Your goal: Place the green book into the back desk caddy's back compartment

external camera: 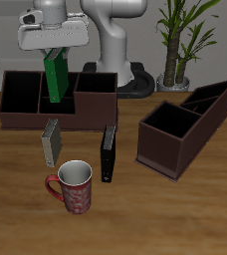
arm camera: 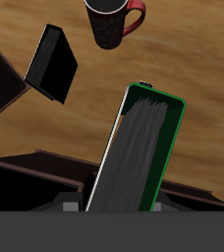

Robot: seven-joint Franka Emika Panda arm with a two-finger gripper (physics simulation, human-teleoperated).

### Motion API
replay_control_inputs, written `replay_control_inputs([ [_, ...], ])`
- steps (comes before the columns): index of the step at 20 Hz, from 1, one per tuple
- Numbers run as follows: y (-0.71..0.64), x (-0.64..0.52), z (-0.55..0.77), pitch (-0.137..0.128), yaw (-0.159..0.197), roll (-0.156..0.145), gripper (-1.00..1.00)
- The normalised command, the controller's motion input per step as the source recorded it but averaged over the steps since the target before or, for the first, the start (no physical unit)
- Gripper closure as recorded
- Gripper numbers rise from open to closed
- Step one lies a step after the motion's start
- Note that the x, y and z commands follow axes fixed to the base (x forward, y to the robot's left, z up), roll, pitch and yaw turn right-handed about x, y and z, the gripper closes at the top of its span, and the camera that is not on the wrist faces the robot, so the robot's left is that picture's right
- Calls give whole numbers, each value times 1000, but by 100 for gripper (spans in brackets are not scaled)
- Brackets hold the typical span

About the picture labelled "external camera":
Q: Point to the grey book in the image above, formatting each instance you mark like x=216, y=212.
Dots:
x=52, y=142

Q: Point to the dark brown desk caddy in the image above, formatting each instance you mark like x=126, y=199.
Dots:
x=181, y=132
x=85, y=106

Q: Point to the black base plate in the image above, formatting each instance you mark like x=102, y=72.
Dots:
x=140, y=83

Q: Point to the green book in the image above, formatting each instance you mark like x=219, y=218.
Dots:
x=56, y=78

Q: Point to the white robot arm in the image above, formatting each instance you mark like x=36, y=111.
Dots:
x=113, y=40

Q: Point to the black book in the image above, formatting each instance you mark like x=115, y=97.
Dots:
x=107, y=154

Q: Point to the red patterned mug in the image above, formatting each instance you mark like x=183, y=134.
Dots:
x=74, y=187

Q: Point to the green pot plant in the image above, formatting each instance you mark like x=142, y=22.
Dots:
x=178, y=43

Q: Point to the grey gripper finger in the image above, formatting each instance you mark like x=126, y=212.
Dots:
x=64, y=52
x=51, y=54

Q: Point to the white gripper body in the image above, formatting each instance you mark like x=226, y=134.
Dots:
x=52, y=35

